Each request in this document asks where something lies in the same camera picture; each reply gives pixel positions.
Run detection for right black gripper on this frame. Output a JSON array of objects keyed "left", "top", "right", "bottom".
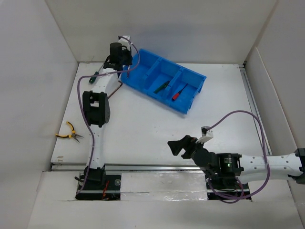
[{"left": 167, "top": 135, "right": 205, "bottom": 158}]

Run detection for red-handled screwdriver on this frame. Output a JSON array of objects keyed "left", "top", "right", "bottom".
[{"left": 172, "top": 84, "right": 188, "bottom": 101}]

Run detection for green-handled cutting pliers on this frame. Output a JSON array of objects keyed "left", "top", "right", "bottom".
[{"left": 154, "top": 81, "right": 170, "bottom": 94}]

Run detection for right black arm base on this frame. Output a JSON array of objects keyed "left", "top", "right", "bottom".
[{"left": 205, "top": 176, "right": 250, "bottom": 203}]

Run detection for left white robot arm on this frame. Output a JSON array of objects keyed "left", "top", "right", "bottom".
[{"left": 82, "top": 40, "right": 132, "bottom": 189}]

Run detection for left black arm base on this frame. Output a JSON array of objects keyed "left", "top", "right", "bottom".
[{"left": 75, "top": 167, "right": 121, "bottom": 201}]

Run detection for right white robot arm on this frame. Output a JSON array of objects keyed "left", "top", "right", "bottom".
[{"left": 168, "top": 133, "right": 305, "bottom": 187}]

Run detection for blue three-compartment plastic bin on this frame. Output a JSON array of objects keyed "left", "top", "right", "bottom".
[{"left": 121, "top": 49, "right": 206, "bottom": 114}]

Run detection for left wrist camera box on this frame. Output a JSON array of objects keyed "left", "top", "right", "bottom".
[{"left": 118, "top": 36, "right": 130, "bottom": 47}]

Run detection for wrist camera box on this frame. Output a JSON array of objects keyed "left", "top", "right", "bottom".
[
  {"left": 118, "top": 36, "right": 130, "bottom": 47},
  {"left": 196, "top": 126, "right": 214, "bottom": 145}
]

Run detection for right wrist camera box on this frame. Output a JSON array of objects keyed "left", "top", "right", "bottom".
[{"left": 196, "top": 126, "right": 214, "bottom": 145}]

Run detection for large green-handled screwdriver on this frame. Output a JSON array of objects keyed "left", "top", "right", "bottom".
[{"left": 89, "top": 72, "right": 99, "bottom": 84}]

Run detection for aluminium side rail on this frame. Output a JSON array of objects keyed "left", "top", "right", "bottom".
[{"left": 239, "top": 64, "right": 272, "bottom": 156}]

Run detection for yellow-handled needle-nose pliers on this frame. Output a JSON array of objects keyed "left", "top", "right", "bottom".
[{"left": 55, "top": 121, "right": 83, "bottom": 143}]

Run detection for aluminium front rail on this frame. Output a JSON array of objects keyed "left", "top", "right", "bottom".
[{"left": 51, "top": 164, "right": 201, "bottom": 172}]

